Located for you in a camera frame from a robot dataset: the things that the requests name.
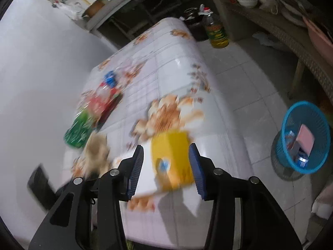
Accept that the grey concrete counter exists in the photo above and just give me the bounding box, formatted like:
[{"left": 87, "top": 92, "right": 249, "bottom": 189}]
[{"left": 83, "top": 0, "right": 216, "bottom": 32}]

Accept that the stack of plates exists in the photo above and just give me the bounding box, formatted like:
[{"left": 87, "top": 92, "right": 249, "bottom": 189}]
[{"left": 277, "top": 0, "right": 313, "bottom": 28}]

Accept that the white plastic bag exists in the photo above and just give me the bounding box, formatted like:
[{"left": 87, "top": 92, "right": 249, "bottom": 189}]
[{"left": 52, "top": 0, "right": 81, "bottom": 20}]

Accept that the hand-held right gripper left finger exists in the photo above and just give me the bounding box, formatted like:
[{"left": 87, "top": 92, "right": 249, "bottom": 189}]
[{"left": 28, "top": 145, "right": 144, "bottom": 250}]

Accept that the small blue white packet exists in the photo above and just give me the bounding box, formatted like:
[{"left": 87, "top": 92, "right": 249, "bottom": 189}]
[{"left": 104, "top": 70, "right": 117, "bottom": 86}]

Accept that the pink box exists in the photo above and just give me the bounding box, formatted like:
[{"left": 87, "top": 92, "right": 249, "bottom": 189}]
[{"left": 297, "top": 124, "right": 316, "bottom": 157}]

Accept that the white bowl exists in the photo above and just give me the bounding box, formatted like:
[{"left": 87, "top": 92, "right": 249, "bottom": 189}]
[{"left": 236, "top": 0, "right": 258, "bottom": 8}]

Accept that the yellow box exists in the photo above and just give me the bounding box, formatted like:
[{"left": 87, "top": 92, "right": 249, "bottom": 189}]
[{"left": 151, "top": 130, "right": 195, "bottom": 190}]

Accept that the blue mesh basket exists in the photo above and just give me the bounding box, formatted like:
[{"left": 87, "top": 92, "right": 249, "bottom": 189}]
[{"left": 276, "top": 101, "right": 329, "bottom": 175}]

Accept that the grey perforated shelf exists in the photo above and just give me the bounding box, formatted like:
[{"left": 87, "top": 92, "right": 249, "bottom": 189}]
[{"left": 226, "top": 2, "right": 333, "bottom": 99}]

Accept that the beige cloth item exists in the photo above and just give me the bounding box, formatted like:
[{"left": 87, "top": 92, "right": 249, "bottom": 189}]
[{"left": 83, "top": 131, "right": 112, "bottom": 178}]

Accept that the white cloth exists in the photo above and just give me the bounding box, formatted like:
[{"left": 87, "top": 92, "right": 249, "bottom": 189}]
[{"left": 252, "top": 31, "right": 284, "bottom": 50}]

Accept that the dark pot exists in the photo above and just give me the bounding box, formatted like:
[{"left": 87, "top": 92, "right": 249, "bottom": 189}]
[{"left": 182, "top": 7, "right": 206, "bottom": 41}]

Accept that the pale pink plastic bag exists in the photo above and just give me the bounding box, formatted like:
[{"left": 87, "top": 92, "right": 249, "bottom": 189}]
[{"left": 311, "top": 185, "right": 333, "bottom": 220}]

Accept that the pink plastic basin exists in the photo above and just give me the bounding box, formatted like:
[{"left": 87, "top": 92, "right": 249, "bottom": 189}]
[{"left": 302, "top": 16, "right": 333, "bottom": 63}]

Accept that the cooking oil bottle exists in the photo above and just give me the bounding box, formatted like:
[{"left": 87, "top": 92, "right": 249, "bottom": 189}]
[{"left": 203, "top": 6, "right": 230, "bottom": 49}]

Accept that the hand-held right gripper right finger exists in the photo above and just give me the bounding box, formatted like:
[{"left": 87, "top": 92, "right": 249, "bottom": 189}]
[{"left": 189, "top": 143, "right": 303, "bottom": 250}]

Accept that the green packet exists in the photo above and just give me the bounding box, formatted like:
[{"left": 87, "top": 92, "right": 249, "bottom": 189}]
[{"left": 65, "top": 109, "right": 97, "bottom": 149}]

